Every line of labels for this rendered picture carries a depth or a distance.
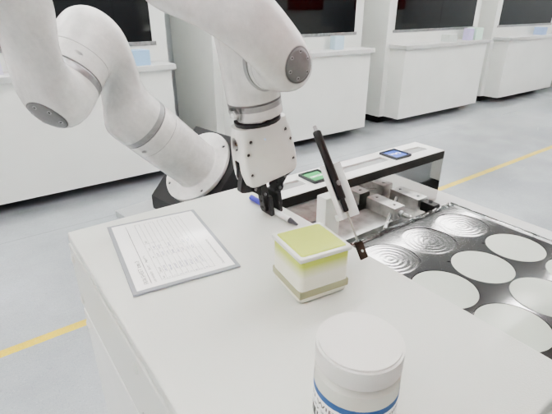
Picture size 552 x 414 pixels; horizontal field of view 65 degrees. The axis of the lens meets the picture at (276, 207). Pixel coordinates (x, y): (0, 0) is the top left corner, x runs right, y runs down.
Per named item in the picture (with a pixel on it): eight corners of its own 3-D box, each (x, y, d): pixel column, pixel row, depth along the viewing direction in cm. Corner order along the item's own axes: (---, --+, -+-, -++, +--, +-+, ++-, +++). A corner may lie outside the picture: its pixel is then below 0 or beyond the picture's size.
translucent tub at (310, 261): (349, 290, 56) (352, 245, 53) (299, 307, 53) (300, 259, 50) (317, 262, 62) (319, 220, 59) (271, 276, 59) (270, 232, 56)
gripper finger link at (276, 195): (274, 179, 72) (279, 213, 76) (289, 172, 74) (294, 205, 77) (264, 174, 75) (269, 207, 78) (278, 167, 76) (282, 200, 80)
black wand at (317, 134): (308, 128, 62) (313, 125, 61) (315, 126, 62) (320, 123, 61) (358, 260, 60) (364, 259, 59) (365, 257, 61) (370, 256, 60)
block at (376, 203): (403, 216, 94) (405, 204, 93) (393, 221, 93) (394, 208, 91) (375, 204, 100) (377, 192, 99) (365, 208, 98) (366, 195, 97)
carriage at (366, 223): (426, 218, 100) (428, 206, 99) (305, 269, 81) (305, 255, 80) (398, 206, 106) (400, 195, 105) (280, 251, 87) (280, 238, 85)
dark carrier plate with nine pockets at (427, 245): (640, 281, 70) (641, 278, 70) (537, 380, 51) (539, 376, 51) (451, 208, 95) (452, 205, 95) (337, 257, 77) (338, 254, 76)
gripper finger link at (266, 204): (254, 189, 71) (260, 223, 74) (269, 181, 72) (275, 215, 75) (244, 182, 73) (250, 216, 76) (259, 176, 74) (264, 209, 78)
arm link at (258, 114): (243, 112, 61) (246, 132, 63) (292, 94, 65) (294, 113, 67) (214, 103, 67) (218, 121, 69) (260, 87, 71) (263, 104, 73)
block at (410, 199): (425, 207, 99) (428, 195, 97) (416, 211, 97) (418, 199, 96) (397, 196, 104) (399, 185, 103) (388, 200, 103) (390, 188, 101)
